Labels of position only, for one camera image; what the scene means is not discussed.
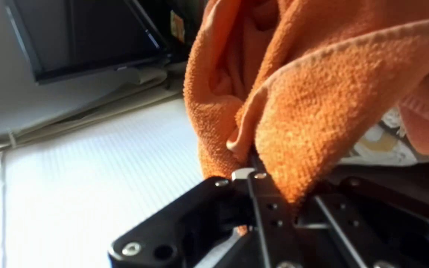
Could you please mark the orange blanket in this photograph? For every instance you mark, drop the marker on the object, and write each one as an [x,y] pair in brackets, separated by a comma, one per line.
[311,93]

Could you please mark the black framed screen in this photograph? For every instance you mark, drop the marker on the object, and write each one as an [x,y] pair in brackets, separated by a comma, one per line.
[99,33]

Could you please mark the white patterned cloth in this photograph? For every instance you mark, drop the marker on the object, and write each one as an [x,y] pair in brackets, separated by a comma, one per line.
[382,147]

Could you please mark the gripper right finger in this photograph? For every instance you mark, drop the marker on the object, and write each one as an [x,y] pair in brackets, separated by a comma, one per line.
[363,223]

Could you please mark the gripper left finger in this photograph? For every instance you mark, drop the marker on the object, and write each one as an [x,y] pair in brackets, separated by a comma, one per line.
[184,227]

